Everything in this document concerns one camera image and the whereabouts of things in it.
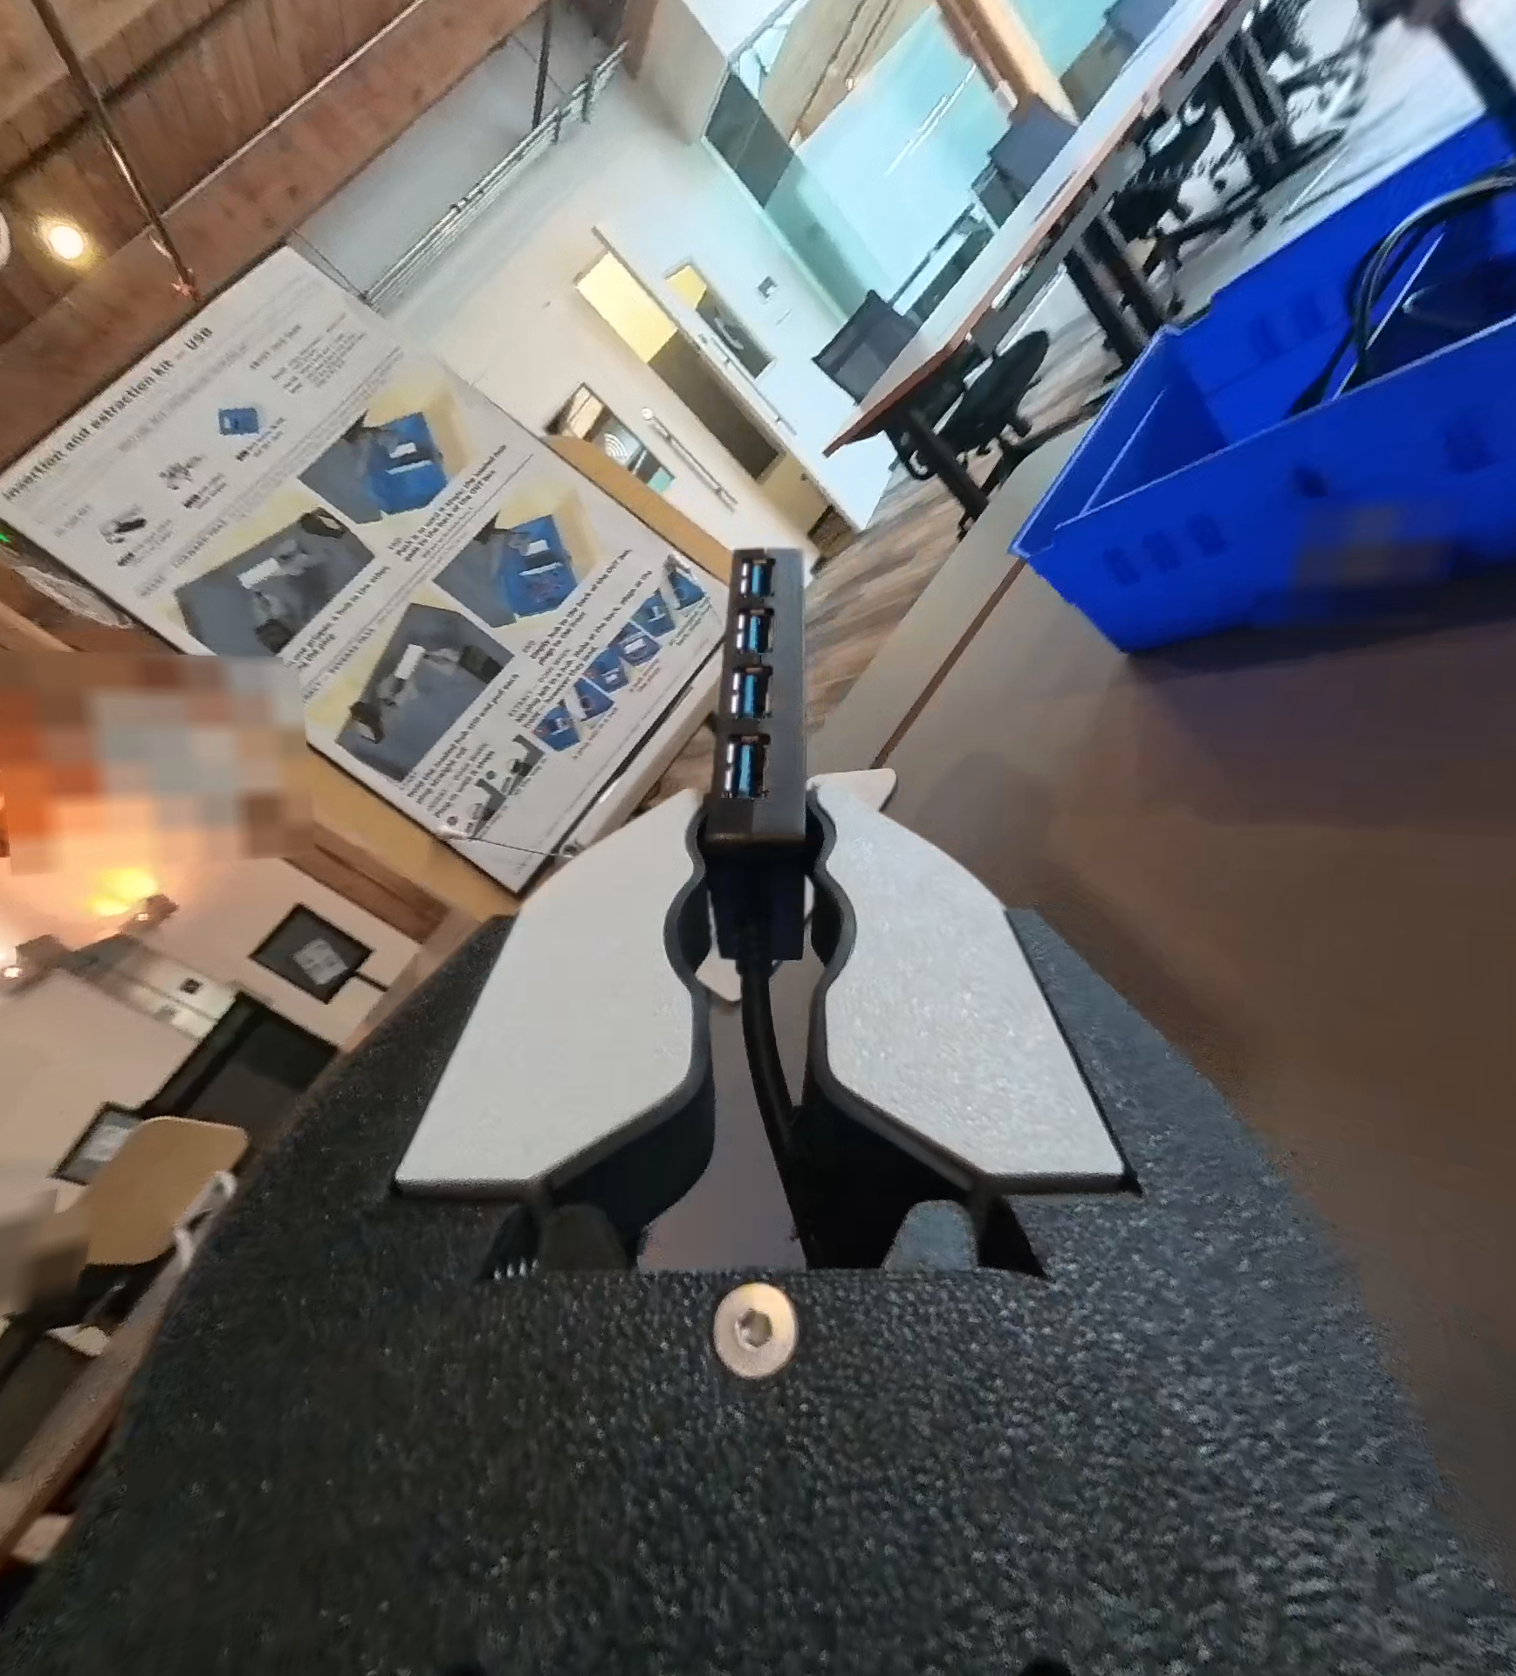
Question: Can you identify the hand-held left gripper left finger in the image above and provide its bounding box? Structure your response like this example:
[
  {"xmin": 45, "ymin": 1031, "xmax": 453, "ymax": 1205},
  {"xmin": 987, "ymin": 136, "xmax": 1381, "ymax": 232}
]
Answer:
[{"xmin": 394, "ymin": 785, "xmax": 719, "ymax": 1265}]

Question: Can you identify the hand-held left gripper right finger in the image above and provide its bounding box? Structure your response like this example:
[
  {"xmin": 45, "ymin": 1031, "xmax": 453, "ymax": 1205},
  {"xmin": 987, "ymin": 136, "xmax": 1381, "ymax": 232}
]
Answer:
[{"xmin": 799, "ymin": 767, "xmax": 1128, "ymax": 1265}]

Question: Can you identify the black hub cable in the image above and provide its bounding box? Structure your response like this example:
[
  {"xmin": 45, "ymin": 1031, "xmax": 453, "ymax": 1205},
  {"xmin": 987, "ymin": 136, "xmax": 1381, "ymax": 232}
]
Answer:
[{"xmin": 740, "ymin": 956, "xmax": 814, "ymax": 1179}]

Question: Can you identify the black USB hub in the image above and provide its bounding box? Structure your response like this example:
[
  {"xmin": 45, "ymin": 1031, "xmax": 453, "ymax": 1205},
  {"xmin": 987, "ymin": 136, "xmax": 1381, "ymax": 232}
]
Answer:
[{"xmin": 697, "ymin": 547, "xmax": 832, "ymax": 967}]

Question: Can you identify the blue plastic bin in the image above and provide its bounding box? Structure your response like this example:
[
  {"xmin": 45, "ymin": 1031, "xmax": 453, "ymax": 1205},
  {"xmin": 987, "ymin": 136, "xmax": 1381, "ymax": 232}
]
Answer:
[{"xmin": 1010, "ymin": 77, "xmax": 1516, "ymax": 656}]

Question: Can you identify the wooden chair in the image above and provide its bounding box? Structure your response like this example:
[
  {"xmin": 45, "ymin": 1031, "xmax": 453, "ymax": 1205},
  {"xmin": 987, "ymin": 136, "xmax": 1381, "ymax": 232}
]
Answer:
[{"xmin": 48, "ymin": 1113, "xmax": 252, "ymax": 1326}]

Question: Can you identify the instruction poster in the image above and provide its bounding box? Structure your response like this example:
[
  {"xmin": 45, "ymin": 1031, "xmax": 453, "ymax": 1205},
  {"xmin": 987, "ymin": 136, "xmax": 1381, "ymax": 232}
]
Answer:
[{"xmin": 0, "ymin": 245, "xmax": 736, "ymax": 895}]

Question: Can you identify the wooden poster backboard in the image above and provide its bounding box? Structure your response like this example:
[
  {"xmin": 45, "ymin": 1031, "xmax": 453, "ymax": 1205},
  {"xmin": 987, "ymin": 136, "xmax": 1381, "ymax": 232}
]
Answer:
[{"xmin": 533, "ymin": 432, "xmax": 828, "ymax": 839}]

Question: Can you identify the black office chair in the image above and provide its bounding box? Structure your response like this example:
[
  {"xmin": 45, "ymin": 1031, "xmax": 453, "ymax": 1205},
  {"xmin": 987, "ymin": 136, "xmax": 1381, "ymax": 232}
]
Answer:
[
  {"xmin": 1117, "ymin": 110, "xmax": 1276, "ymax": 282},
  {"xmin": 936, "ymin": 327, "xmax": 1052, "ymax": 482},
  {"xmin": 814, "ymin": 288, "xmax": 908, "ymax": 397}
]

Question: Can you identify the long wooden desk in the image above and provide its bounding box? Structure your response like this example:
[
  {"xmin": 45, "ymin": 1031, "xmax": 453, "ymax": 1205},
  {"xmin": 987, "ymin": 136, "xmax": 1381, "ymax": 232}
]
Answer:
[{"xmin": 823, "ymin": 0, "xmax": 1259, "ymax": 525}]

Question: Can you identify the black wall frame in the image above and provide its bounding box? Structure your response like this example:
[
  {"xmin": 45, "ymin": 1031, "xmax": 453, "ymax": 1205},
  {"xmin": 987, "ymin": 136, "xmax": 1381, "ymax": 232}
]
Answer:
[{"xmin": 248, "ymin": 900, "xmax": 375, "ymax": 1011}]

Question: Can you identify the black coiled cable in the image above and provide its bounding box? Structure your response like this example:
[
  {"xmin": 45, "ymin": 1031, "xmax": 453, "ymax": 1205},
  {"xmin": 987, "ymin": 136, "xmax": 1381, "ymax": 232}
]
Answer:
[{"xmin": 1337, "ymin": 193, "xmax": 1516, "ymax": 397}]

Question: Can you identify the black wall screen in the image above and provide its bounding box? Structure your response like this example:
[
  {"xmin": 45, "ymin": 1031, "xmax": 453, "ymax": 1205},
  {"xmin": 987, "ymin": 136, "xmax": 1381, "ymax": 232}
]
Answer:
[{"xmin": 701, "ymin": 62, "xmax": 801, "ymax": 201}]

